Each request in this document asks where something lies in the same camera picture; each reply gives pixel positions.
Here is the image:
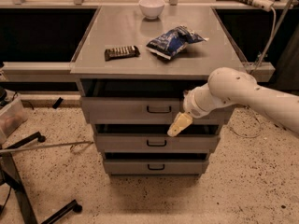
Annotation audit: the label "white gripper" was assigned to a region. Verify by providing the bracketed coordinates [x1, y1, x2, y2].
[167, 90, 207, 137]

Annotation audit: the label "grey top drawer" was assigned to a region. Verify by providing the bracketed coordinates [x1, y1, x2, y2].
[79, 96, 236, 125]

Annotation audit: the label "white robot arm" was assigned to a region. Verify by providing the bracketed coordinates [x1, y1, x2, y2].
[167, 67, 299, 137]

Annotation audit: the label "grey drawer cabinet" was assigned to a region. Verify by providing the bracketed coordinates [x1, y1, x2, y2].
[71, 5, 243, 163]

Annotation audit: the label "grey bottom drawer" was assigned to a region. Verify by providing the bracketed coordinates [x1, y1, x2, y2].
[104, 160, 209, 175]

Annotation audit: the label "blue chip bag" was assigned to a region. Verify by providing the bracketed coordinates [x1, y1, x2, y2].
[146, 25, 205, 60]

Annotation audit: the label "dark chocolate bar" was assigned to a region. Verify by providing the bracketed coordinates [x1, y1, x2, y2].
[104, 46, 140, 61]

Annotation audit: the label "thin metal rod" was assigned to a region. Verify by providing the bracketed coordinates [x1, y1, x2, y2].
[0, 141, 93, 155]

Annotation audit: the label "white ceramic bowl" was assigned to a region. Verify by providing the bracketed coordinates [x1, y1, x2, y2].
[138, 0, 165, 20]

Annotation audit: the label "small black floor object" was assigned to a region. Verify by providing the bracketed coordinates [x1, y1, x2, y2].
[52, 97, 64, 109]

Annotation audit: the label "clear plastic storage bin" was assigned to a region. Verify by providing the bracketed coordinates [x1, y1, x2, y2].
[0, 90, 27, 144]

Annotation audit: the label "black rolling stand base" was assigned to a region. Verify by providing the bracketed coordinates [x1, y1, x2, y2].
[0, 132, 82, 224]

